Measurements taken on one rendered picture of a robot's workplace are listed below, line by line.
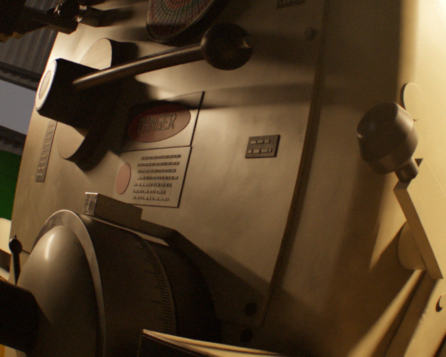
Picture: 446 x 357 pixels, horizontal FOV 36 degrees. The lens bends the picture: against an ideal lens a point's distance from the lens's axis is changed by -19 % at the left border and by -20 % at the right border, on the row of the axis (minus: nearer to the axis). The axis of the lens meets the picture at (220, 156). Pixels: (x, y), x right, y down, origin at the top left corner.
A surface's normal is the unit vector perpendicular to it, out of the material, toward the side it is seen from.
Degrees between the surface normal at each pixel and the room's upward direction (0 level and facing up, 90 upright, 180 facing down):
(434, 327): 90
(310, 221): 90
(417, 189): 90
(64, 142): 90
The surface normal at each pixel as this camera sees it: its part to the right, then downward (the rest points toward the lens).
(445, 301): 0.54, -0.03
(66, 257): -0.49, -0.67
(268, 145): -0.82, -0.28
